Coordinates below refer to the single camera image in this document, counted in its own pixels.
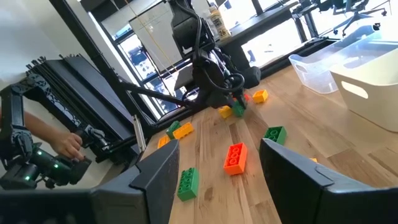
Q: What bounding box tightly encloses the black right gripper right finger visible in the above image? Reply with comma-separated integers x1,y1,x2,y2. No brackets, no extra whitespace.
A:
259,138,371,224

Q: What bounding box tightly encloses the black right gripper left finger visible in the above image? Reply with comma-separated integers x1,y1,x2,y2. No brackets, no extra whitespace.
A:
90,139,181,224

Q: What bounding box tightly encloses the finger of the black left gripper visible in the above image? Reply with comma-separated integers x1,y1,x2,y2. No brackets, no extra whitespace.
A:
236,90,249,110
207,91,233,110

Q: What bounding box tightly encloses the green toy brick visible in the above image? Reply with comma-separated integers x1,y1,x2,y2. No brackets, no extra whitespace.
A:
263,125,288,146
231,100,246,118
177,167,200,202
165,120,182,140

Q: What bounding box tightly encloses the person's forearm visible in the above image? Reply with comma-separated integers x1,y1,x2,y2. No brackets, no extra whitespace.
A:
23,110,68,147

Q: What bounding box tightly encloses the beige drink bottle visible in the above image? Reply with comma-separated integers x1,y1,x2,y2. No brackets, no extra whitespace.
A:
208,2,233,41

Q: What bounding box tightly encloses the white tube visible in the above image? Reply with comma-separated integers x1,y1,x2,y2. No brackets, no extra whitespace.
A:
132,114,147,153

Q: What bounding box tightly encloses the black desk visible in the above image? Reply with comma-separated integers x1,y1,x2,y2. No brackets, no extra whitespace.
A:
217,1,312,68

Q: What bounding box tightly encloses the clear plastic bin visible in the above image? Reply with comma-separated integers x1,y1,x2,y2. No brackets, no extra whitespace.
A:
288,24,385,95

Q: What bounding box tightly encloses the person's hand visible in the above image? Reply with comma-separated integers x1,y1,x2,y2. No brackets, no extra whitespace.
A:
49,132,85,162

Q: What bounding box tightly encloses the white plastic bin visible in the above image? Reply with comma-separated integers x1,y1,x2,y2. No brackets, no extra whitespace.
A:
329,46,398,133

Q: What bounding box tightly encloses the black office chair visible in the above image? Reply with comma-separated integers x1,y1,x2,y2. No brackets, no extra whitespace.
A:
331,0,389,37

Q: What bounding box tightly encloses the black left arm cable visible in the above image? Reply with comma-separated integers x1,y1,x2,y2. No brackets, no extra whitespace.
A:
192,12,246,93

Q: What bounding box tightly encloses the black folded frame stack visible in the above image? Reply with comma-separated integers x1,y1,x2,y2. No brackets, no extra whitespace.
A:
26,54,147,162

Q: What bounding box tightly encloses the black metal rig frame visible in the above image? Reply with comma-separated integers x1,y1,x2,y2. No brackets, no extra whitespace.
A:
49,0,206,131

